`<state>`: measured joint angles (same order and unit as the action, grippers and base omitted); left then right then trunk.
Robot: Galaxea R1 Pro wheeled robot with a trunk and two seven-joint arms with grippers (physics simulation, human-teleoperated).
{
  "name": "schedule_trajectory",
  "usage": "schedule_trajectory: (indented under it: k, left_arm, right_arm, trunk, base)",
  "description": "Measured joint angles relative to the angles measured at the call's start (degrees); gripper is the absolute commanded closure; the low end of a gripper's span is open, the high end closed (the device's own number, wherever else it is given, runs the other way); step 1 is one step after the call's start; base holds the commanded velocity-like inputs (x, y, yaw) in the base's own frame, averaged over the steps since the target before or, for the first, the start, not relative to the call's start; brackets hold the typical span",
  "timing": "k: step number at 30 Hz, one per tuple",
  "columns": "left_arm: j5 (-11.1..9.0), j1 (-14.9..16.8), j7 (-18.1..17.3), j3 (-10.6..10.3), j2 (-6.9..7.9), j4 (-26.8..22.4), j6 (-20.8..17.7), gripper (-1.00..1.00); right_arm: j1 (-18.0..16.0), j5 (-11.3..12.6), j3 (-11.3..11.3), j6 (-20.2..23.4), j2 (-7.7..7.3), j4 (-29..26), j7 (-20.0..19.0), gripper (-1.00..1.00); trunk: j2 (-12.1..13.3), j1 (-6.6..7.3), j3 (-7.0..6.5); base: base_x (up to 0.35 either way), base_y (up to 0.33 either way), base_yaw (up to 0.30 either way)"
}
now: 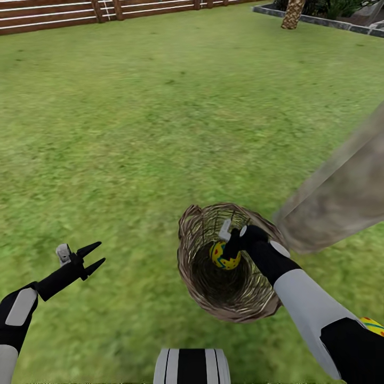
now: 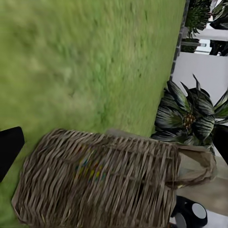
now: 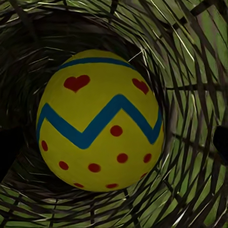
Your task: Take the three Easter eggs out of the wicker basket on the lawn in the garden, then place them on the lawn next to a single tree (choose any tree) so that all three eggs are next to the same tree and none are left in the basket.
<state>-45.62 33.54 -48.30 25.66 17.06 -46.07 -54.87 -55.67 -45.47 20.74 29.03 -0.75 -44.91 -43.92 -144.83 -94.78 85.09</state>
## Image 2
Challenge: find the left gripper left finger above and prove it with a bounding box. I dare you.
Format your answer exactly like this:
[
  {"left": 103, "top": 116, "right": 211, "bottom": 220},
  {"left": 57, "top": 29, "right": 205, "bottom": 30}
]
[{"left": 0, "top": 126, "right": 25, "bottom": 183}]

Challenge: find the wicker basket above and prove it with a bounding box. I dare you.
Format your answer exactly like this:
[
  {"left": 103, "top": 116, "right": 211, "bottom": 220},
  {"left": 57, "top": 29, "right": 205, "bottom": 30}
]
[{"left": 12, "top": 128, "right": 219, "bottom": 228}]

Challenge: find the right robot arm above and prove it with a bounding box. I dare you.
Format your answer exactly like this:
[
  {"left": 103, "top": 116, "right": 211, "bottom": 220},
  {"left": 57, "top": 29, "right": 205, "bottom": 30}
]
[{"left": 138, "top": 184, "right": 208, "bottom": 228}]

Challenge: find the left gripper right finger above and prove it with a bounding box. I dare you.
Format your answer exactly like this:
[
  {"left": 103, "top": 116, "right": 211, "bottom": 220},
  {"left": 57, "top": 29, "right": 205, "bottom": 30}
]
[{"left": 213, "top": 126, "right": 228, "bottom": 165}]

